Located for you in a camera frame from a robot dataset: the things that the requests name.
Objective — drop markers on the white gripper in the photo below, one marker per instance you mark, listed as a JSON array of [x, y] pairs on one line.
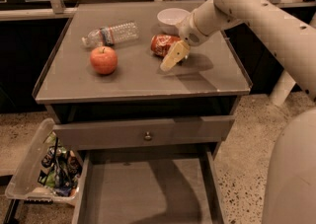
[[188, 34]]

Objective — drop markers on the red coke can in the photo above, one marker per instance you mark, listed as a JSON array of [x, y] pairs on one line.
[[160, 44]]

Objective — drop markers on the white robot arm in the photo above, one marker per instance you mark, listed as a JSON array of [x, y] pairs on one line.
[[290, 194]]

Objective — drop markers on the grey top drawer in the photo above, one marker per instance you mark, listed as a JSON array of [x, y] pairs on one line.
[[130, 133]]

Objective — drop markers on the grey drawer cabinet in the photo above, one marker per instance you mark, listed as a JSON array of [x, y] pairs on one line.
[[209, 83]]

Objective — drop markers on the round metal drawer knob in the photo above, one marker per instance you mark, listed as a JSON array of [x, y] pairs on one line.
[[148, 136]]

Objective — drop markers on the open grey middle drawer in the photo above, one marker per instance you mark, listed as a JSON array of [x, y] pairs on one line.
[[150, 185]]

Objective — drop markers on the white ceramic bowl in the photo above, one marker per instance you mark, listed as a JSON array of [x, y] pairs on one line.
[[169, 18]]

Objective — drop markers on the clear plastic water bottle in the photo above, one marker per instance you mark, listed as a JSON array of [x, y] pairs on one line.
[[111, 35]]

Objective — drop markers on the red apple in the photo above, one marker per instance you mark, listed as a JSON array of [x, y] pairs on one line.
[[104, 60]]

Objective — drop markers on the snack bags in bin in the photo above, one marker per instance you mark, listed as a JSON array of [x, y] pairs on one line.
[[62, 170]]

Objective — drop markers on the clear plastic bin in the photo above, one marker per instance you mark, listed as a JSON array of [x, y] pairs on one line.
[[24, 184]]

